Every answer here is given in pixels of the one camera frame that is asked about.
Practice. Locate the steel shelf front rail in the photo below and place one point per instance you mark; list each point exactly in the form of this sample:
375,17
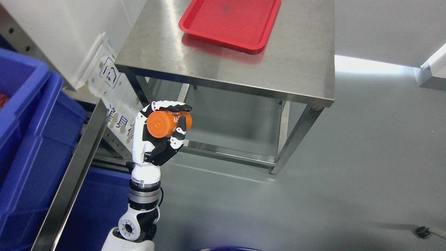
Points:
57,216

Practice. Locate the red plastic tray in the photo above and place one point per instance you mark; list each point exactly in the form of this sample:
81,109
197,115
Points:
241,25

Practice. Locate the white sign board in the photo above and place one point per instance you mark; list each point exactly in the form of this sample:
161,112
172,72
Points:
99,77

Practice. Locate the orange cylindrical capacitor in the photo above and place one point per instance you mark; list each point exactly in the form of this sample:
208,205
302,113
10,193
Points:
162,124

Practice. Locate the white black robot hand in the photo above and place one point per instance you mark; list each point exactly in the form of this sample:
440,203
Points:
148,152

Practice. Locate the stainless steel table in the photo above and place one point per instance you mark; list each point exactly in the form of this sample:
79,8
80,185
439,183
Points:
296,68

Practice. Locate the blue bin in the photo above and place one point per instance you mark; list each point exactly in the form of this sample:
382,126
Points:
40,126
102,200

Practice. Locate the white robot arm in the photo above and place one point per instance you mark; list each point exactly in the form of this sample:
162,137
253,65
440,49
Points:
137,227

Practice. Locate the lower blue bin far left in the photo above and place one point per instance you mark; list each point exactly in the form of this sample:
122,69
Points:
102,200

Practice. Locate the blue bin top left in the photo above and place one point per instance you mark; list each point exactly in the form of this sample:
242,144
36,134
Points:
40,126

